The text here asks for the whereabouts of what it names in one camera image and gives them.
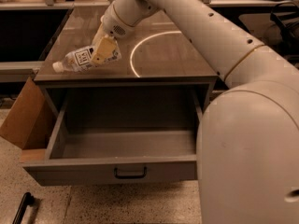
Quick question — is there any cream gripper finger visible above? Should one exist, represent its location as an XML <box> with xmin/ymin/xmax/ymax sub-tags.
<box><xmin>91</xmin><ymin>25</ymin><xmax>117</xmax><ymax>65</ymax></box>

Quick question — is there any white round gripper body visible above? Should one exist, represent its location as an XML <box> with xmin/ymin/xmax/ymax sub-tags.
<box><xmin>101</xmin><ymin>0</ymin><xmax>158</xmax><ymax>38</ymax></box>

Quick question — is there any clear plastic water bottle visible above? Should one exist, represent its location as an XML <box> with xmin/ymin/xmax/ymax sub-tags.
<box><xmin>52</xmin><ymin>46</ymin><xmax>121</xmax><ymax>73</ymax></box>

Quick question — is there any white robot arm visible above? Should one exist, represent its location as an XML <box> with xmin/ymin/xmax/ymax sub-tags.
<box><xmin>101</xmin><ymin>0</ymin><xmax>299</xmax><ymax>224</ymax></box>

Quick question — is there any grey open top drawer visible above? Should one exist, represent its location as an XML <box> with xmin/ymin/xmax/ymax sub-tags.
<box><xmin>22</xmin><ymin>91</ymin><xmax>204</xmax><ymax>187</ymax></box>

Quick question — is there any brown cardboard box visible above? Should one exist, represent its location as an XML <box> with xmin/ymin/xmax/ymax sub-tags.
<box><xmin>0</xmin><ymin>78</ymin><xmax>56</xmax><ymax>163</ymax></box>

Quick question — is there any black bar on floor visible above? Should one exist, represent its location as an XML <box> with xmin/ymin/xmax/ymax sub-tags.
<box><xmin>12</xmin><ymin>192</ymin><xmax>35</xmax><ymax>224</ymax></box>

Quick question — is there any black drawer handle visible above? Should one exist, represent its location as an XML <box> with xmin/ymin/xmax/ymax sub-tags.
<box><xmin>114</xmin><ymin>167</ymin><xmax>148</xmax><ymax>180</ymax></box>

